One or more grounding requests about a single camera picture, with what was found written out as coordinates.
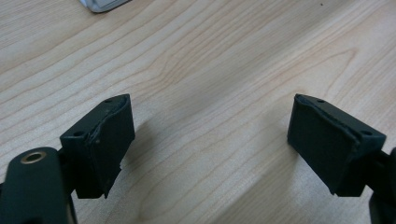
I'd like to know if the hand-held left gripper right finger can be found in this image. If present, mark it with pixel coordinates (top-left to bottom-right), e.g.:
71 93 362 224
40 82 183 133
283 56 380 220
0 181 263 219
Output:
286 93 388 198

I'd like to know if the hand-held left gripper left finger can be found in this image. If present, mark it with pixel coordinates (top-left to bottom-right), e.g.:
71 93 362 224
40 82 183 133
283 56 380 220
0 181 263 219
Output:
59 93 136 200

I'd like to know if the grey flat device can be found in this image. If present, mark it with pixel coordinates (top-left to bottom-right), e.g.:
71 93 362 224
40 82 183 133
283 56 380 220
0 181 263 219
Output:
78 0 132 14

